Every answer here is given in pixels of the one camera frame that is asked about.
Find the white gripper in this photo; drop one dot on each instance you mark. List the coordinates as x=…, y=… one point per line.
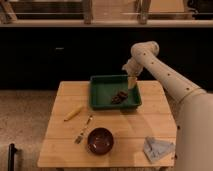
x=133, y=69

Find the dark grape bunch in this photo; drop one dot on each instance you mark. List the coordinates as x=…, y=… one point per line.
x=119, y=97

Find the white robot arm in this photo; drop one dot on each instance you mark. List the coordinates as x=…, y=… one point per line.
x=194, y=140

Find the purple bowl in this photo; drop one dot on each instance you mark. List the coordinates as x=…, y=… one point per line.
x=100, y=141

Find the green plastic tray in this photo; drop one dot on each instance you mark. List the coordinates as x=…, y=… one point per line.
x=103, y=88

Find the grey folded cloth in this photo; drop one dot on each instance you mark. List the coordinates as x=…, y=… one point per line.
x=156, y=149

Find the wooden table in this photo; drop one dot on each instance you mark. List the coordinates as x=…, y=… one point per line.
x=129, y=128

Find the metal fork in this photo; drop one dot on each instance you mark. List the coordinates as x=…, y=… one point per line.
x=81, y=135

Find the wooden shelf rail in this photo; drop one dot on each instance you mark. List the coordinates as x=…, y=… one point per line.
x=106, y=13

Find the black handle object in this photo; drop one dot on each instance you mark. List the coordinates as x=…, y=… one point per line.
x=11, y=153

